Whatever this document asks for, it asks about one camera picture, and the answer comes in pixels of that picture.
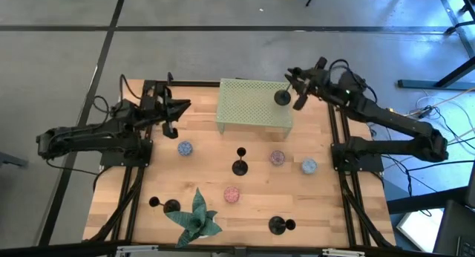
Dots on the white flat panel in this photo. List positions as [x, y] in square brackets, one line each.
[421, 229]

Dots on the black desk frame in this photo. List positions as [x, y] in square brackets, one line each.
[419, 84]

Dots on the green perforated metal shelf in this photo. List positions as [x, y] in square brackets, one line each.
[248, 104]

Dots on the maroon patterned candle tin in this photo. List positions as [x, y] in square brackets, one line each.
[277, 157]

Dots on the black candle stick holder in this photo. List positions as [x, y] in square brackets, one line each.
[282, 97]
[277, 225]
[171, 206]
[240, 168]

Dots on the teal patterned candle tin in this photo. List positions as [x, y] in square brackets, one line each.
[309, 166]

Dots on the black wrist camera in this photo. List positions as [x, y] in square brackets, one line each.
[301, 100]
[170, 131]

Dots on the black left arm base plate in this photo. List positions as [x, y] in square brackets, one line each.
[111, 160]

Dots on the blue patterned candle tin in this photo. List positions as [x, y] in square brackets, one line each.
[185, 148]

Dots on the black frame clamp knob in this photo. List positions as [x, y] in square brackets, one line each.
[170, 78]

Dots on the pink patterned candle tin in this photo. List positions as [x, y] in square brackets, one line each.
[231, 194]

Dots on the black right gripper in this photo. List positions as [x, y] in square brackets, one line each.
[317, 80]

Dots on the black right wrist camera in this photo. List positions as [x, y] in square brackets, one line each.
[301, 100]

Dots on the black aluminium table frame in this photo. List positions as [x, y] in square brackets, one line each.
[193, 84]

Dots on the yellow plug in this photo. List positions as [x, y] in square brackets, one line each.
[389, 109]

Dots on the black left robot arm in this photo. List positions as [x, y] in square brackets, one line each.
[92, 132]

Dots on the black camera mount beam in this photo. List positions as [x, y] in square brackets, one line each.
[55, 249]

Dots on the black laptop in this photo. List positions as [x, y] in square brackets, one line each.
[456, 231]

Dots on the grey floor object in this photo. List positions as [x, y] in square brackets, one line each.
[11, 159]

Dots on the black floor beam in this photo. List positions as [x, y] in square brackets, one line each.
[426, 201]

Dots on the green snake plant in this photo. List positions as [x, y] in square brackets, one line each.
[198, 220]

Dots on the white plant pot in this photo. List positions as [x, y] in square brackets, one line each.
[204, 236]

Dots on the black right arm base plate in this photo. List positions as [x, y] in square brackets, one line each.
[371, 166]

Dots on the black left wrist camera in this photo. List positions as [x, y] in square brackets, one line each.
[170, 131]

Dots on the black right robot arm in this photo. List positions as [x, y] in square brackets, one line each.
[389, 117]

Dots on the silver metal bracket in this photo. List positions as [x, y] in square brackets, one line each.
[343, 252]
[137, 248]

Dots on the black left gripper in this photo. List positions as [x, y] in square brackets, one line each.
[156, 104]

